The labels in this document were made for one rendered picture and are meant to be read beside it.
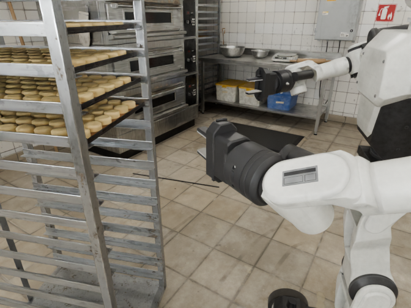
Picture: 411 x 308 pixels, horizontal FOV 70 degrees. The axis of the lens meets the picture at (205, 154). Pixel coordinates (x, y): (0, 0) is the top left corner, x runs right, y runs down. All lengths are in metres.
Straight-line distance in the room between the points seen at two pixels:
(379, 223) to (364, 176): 0.58
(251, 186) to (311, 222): 0.10
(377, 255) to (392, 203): 0.70
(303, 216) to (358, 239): 0.58
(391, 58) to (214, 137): 0.44
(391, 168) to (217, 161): 0.27
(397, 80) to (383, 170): 0.40
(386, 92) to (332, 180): 0.43
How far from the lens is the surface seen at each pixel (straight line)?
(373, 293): 1.13
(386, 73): 0.78
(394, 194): 0.39
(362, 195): 0.38
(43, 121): 1.01
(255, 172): 0.44
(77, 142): 0.78
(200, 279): 1.93
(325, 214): 0.45
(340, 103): 4.81
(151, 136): 1.21
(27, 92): 1.00
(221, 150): 0.52
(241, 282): 1.93
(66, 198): 0.95
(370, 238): 1.00
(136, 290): 1.72
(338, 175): 0.38
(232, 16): 5.24
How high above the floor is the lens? 1.44
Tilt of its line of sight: 25 degrees down
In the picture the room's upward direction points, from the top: straight up
